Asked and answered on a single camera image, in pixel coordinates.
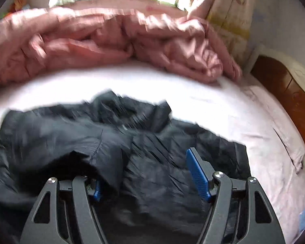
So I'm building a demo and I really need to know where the black puffer jacket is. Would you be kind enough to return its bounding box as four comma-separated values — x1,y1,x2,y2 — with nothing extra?
0,89,252,244

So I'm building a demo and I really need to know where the pink checked quilt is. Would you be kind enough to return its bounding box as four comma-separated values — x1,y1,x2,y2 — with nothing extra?
0,1,243,92

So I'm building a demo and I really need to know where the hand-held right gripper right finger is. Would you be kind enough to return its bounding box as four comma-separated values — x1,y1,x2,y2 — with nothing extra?
185,147,286,244

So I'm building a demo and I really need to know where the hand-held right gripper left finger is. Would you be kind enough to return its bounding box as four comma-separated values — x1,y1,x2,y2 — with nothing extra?
20,175,109,244

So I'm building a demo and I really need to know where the pale pink pillow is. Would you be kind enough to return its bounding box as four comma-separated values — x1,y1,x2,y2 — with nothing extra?
241,85,305,174

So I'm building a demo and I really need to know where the wooden white-framed bed headboard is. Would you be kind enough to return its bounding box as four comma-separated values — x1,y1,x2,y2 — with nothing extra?
244,44,305,176

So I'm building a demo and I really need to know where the beige tree-print curtain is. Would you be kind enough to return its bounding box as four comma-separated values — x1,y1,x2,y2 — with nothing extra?
187,0,258,64

